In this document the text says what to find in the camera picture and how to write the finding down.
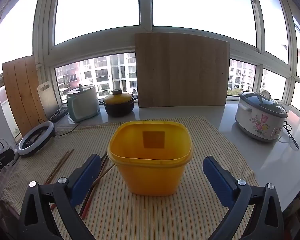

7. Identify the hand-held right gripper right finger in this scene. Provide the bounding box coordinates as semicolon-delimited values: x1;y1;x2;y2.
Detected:
202;156;285;240

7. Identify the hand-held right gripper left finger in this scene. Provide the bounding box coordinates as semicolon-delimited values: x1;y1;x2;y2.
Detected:
17;154;102;240

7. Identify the brown wooden chopstick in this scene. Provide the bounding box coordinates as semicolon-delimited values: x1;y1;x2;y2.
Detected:
90;164;116;189

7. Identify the yellow plastic bucket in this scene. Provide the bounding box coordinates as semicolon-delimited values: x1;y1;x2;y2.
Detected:
107;120;192;197

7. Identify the orange-brown plank board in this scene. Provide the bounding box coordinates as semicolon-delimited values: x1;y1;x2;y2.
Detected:
2;55;47;137

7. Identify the striped yellow cloth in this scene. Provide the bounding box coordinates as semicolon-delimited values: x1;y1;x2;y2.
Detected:
1;116;259;240

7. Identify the black power strip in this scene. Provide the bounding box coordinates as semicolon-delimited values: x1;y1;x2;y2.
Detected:
49;109;69;123

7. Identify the white floral rice cooker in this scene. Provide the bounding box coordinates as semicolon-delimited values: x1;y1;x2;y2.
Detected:
234;90;289;143

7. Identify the pale green electric cooker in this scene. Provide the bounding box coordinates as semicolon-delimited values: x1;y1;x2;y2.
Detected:
66;84;101;123

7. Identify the black pot with yellow lid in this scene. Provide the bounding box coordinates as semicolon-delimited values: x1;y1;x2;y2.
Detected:
99;89;138;117

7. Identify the large light wooden board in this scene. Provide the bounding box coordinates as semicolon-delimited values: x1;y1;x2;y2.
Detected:
134;32;230;108

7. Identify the black ring light cable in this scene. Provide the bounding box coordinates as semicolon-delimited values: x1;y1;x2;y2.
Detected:
54;122;82;137

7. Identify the white ring light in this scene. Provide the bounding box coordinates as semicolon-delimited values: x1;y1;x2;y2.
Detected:
17;121;56;158

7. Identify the white cutting board with handle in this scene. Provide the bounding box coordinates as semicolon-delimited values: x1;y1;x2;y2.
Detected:
37;81;60;120

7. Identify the black cooker power cable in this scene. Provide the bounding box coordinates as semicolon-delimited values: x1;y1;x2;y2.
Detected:
277;121;300;150

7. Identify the white window frame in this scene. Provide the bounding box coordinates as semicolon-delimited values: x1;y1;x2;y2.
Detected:
0;0;300;140

